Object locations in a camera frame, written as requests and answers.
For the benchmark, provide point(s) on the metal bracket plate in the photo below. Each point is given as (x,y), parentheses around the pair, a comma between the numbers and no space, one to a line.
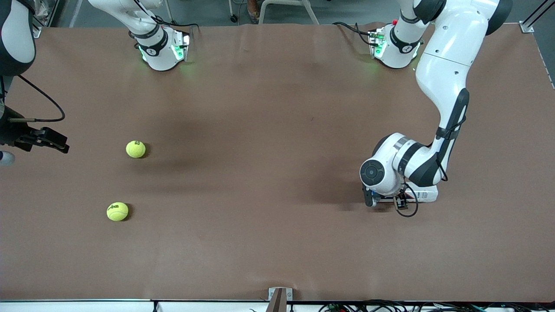
(289,294)

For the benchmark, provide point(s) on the metal arm base bracket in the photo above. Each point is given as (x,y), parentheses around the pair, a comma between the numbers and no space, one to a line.
(376,43)
(185,47)

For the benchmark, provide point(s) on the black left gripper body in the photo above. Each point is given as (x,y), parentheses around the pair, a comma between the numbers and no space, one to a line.
(399,202)

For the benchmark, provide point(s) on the chair leg with caster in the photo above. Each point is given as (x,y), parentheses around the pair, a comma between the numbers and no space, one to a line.
(234,18)

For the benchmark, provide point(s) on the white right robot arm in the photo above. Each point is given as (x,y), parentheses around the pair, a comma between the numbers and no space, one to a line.
(158,47)

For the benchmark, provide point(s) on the aluminium frame profile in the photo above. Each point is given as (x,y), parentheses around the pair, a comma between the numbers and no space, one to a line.
(39,31)
(527,27)

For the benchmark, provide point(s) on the yellow tennis ball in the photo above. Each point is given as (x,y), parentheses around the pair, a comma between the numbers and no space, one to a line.
(117,211)
(135,149)

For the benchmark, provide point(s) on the white table edge rail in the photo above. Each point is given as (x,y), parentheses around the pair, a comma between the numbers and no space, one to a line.
(86,307)

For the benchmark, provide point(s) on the brown camera post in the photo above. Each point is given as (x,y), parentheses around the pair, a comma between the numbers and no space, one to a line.
(277,303)

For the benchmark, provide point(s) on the white stool frame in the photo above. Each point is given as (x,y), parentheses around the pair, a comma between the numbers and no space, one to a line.
(311,13)

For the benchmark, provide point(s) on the white frame leg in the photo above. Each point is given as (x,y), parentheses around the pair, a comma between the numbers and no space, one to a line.
(172,20)
(76,13)

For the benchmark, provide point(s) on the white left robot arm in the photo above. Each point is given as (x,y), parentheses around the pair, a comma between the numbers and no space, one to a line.
(446,65)

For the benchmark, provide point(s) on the white blue tennis ball can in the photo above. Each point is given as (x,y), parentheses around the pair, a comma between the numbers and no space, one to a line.
(427,195)

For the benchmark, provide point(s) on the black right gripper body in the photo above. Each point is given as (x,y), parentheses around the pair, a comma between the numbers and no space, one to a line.
(9,132)

